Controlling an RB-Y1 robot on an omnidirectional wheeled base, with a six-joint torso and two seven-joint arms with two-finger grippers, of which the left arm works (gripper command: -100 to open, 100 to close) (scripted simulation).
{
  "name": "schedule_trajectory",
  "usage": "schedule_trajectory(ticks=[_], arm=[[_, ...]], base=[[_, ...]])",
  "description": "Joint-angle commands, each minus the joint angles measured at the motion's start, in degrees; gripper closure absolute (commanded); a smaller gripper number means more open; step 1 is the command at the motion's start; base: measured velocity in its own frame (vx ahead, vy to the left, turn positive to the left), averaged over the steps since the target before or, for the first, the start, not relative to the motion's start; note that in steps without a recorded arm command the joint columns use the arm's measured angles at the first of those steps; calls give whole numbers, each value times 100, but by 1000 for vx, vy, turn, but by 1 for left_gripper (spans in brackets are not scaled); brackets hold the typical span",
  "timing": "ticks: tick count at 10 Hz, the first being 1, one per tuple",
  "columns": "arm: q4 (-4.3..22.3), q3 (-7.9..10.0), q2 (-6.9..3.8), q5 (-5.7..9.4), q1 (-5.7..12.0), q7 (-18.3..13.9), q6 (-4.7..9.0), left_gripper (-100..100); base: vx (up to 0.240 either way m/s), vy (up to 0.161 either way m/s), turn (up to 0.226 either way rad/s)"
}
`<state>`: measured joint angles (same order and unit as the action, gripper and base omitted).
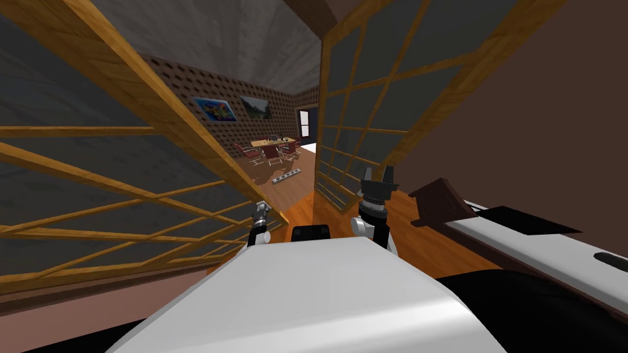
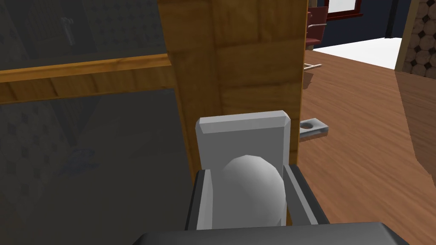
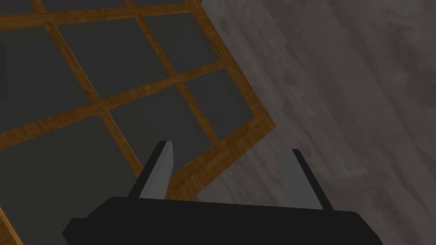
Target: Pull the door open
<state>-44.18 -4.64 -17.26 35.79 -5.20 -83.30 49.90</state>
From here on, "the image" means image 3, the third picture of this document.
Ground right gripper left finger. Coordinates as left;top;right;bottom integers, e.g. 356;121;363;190
127;140;174;200

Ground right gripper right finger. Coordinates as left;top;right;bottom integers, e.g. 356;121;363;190
281;148;334;211

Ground wooden glass-paned door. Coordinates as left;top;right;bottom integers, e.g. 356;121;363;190
0;0;276;245

